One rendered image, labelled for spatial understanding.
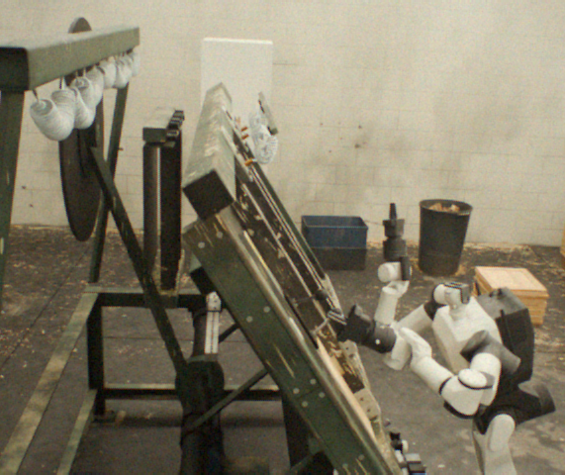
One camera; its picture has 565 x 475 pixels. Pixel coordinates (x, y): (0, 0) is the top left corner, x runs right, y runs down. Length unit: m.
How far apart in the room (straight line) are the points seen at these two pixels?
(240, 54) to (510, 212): 3.61
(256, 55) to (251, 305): 4.52
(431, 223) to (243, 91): 2.14
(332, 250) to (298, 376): 5.04
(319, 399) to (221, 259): 0.48
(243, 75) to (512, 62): 3.03
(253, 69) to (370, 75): 1.83
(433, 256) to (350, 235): 0.82
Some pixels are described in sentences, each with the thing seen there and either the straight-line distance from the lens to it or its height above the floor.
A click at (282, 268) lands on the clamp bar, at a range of 2.50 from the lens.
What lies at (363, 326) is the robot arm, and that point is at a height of 1.42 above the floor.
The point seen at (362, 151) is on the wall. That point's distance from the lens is 7.85.
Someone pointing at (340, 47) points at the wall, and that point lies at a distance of 7.70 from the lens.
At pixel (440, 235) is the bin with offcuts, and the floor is 0.41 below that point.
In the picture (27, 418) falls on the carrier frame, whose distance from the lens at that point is 3.04.
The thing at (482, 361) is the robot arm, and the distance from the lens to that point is 2.29.
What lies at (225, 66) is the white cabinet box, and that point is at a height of 1.85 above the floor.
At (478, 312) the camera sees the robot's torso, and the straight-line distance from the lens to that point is 2.60.
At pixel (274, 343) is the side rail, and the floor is 1.48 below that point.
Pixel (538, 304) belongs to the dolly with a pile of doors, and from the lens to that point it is 5.95.
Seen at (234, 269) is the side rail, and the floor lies 1.69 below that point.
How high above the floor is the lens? 2.30
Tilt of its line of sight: 19 degrees down
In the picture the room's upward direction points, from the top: 3 degrees clockwise
